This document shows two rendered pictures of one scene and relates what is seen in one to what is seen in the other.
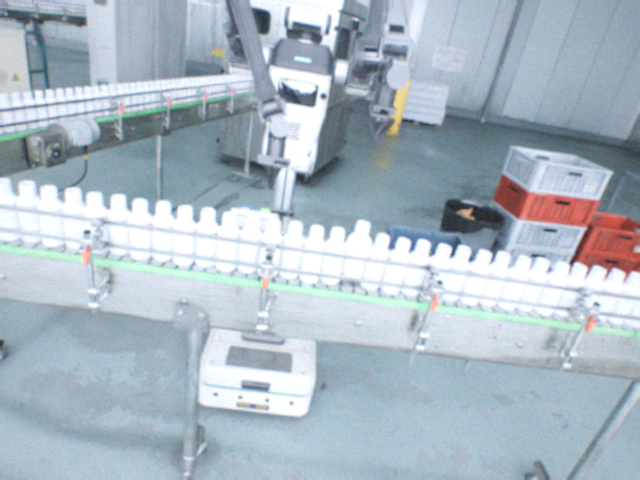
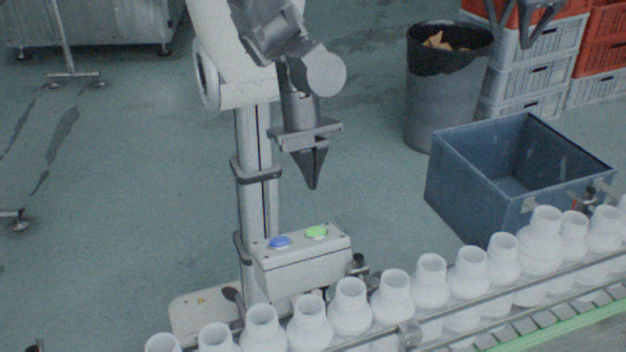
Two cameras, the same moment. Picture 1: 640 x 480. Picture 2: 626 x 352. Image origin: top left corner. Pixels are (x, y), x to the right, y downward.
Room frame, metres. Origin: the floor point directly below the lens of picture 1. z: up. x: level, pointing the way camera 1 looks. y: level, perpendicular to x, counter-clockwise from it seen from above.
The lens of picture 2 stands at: (0.57, 0.38, 1.68)
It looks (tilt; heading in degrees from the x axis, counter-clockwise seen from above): 35 degrees down; 343
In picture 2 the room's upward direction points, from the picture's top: straight up
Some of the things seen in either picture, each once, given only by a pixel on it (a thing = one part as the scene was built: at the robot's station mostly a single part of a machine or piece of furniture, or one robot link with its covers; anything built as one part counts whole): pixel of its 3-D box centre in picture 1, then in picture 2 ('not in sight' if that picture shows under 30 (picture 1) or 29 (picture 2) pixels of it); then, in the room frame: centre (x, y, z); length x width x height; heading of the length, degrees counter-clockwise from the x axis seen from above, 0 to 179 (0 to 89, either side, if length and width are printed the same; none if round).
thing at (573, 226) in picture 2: (376, 261); (559, 259); (1.05, -0.17, 1.08); 0.06 x 0.06 x 0.17
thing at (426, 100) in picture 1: (416, 100); not in sight; (10.83, -1.71, 0.50); 1.24 x 1.03 x 1.00; 98
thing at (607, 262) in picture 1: (593, 255); (590, 43); (3.30, -2.33, 0.33); 0.61 x 0.41 x 0.22; 98
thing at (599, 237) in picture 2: (396, 266); (592, 253); (1.05, -0.23, 1.08); 0.06 x 0.06 x 0.17
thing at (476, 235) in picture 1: (461, 247); (441, 90); (2.98, -1.10, 0.32); 0.45 x 0.45 x 0.64
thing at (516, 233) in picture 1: (532, 225); (519, 29); (3.13, -1.64, 0.55); 0.61 x 0.41 x 0.22; 102
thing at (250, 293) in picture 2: not in sight; (263, 291); (1.67, 0.18, 0.49); 0.13 x 0.13 x 0.40; 5
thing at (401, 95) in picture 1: (394, 105); not in sight; (8.75, -0.99, 0.55); 0.40 x 0.40 x 1.10; 5
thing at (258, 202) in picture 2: (276, 246); (259, 225); (1.67, 0.18, 0.74); 0.11 x 0.11 x 0.40; 5
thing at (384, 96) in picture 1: (384, 97); not in sight; (1.20, -0.10, 1.51); 0.10 x 0.07 x 0.07; 5
